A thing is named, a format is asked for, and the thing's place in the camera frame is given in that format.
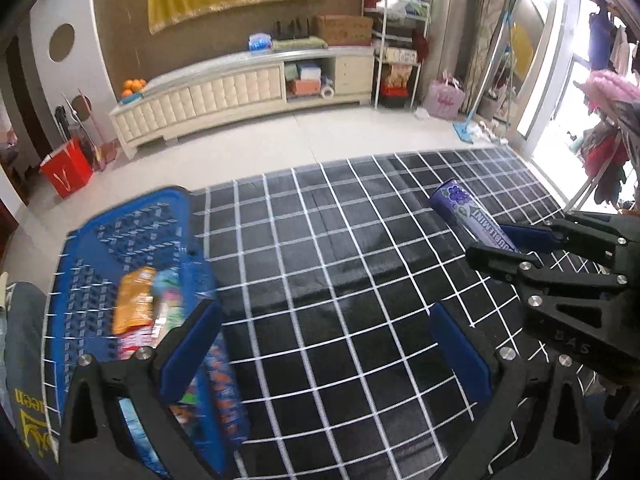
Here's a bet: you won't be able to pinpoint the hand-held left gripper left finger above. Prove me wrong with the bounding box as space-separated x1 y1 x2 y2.
57 300 224 480

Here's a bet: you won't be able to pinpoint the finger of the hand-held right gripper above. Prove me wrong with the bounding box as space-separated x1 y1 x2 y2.
502 211 640 261
466 244 640 376

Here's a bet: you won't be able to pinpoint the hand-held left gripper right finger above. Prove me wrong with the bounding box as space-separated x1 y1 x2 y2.
429 302 591 480

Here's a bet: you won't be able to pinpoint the yellow orange snack packet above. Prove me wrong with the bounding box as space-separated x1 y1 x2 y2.
112 266 158 336

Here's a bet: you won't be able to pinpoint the purple gum packet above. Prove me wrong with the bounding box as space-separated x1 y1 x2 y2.
429 178 521 253

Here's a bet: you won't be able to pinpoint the blue plastic basket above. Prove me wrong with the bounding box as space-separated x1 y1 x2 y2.
42 186 251 480

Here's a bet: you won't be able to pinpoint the red hanging clothes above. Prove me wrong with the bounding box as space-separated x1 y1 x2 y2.
580 125 631 201

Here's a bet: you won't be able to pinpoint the black checked tablecloth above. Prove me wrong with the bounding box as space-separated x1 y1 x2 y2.
192 147 596 480

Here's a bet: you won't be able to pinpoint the pink bag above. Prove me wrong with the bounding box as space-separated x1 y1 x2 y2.
424 74 467 121

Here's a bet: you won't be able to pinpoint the person's grey printed clothing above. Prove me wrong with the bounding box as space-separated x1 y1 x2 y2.
0 282 63 480

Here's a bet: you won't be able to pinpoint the pink blanket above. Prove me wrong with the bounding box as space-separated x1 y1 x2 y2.
574 70 640 111

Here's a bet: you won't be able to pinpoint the yellow hanging cloth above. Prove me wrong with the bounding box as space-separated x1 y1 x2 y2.
510 22 533 78

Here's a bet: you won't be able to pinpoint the patterned beige curtain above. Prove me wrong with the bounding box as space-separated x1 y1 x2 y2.
462 0 516 116

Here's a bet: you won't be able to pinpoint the blue hanging garment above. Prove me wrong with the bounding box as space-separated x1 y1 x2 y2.
587 0 616 76

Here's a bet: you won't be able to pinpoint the red paper bag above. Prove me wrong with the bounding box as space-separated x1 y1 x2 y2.
39 139 96 200

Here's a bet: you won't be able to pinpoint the broom and red dustpan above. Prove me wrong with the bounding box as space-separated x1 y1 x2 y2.
54 87 118 171

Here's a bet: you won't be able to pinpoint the white metal shelf rack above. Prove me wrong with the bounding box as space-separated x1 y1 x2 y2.
362 0 432 110

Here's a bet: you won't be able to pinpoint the gold standing air conditioner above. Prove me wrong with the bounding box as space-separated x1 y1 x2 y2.
432 0 476 91

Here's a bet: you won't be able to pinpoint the white tv cabinet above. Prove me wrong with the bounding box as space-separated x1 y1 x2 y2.
109 46 376 161

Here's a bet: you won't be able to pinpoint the stack of oranges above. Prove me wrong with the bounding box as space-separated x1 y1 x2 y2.
120 77 148 101

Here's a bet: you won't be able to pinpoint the boxes in cabinet shelf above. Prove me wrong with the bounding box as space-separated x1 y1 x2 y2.
286 60 335 98

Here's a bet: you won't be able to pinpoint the brown cardboard box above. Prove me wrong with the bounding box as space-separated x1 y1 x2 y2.
315 14 375 47

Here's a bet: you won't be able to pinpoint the green cushion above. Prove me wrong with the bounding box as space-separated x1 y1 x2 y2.
270 35 331 53

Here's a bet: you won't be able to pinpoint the black router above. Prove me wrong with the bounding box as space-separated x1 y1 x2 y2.
275 17 313 41

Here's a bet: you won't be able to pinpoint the blue handled mop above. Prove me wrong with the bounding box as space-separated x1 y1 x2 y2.
452 7 516 146

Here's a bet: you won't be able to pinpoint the plain round brown wall decor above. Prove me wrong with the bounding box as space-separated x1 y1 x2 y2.
49 23 76 63

